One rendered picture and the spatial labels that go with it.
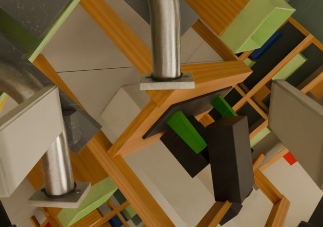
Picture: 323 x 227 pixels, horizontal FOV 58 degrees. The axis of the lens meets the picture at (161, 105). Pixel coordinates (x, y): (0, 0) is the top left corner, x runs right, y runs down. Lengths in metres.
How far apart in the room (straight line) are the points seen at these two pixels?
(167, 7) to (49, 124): 0.16
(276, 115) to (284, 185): 6.48
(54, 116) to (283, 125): 0.13
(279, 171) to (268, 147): 0.54
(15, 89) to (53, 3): 0.11
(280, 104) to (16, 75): 0.24
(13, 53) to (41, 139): 0.21
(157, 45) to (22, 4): 0.16
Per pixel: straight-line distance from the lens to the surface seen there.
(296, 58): 5.54
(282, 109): 0.17
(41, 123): 0.17
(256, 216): 7.11
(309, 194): 6.66
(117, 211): 5.92
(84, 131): 0.35
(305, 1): 6.15
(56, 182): 0.33
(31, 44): 0.50
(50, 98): 0.18
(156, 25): 0.29
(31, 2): 0.37
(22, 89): 0.31
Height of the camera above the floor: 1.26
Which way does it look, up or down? 14 degrees down
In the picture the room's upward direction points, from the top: 139 degrees clockwise
